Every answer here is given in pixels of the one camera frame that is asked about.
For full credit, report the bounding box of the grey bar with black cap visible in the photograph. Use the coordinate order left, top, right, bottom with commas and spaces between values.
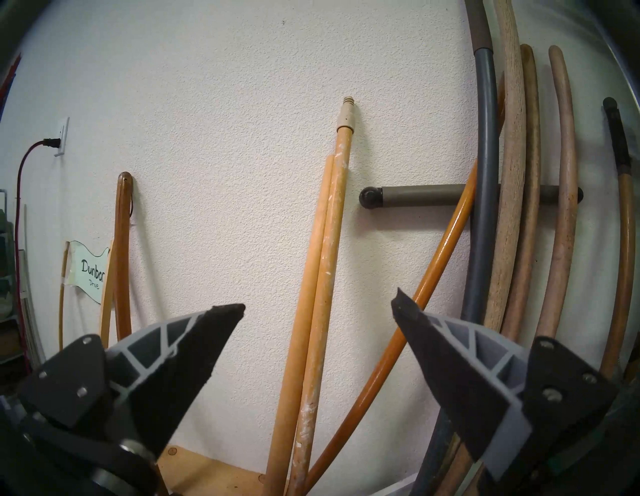
359, 184, 585, 210

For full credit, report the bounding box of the Dunbar Drive paper sign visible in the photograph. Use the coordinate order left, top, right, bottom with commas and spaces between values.
67, 240, 111, 305

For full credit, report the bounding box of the red and black power cord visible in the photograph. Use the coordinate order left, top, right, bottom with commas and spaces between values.
14, 138, 62, 361

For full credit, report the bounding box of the paint-speckled pole with threaded tip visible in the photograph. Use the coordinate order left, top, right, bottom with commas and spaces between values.
286, 96, 357, 496

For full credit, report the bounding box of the plain wooden pole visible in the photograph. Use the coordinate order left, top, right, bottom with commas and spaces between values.
261, 155, 335, 496

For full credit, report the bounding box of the orange handle with black grip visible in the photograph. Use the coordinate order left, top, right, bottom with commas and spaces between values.
599, 96, 637, 381

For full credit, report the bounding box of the white wall outlet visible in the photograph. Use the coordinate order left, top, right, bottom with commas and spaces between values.
54, 116, 71, 157

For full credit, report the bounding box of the glossy orange handle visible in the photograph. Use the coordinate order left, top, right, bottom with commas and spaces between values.
304, 72, 506, 493

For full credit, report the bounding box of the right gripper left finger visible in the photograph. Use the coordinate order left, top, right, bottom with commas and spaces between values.
17, 303, 246, 453

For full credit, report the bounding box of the grey handle with brown grip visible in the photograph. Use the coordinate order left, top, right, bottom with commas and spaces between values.
412, 0, 502, 496

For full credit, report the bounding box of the bundle of metal strips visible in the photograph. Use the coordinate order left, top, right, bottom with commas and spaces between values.
19, 247, 46, 368

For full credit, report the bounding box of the thick pale oak handle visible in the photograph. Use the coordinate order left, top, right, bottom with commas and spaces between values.
482, 0, 527, 333

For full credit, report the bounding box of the brown wooden handle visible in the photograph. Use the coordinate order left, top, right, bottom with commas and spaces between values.
500, 44, 542, 343

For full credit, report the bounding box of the red hanging strap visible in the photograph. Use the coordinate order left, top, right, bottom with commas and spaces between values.
0, 54, 22, 108

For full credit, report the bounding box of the wooden board with screws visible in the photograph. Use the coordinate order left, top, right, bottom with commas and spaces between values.
157, 445, 266, 496

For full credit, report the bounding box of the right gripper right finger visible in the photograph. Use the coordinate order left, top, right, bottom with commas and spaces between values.
391, 288, 617, 481

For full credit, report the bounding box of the dark wooden handle green band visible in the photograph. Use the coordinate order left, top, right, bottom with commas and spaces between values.
114, 171, 134, 343

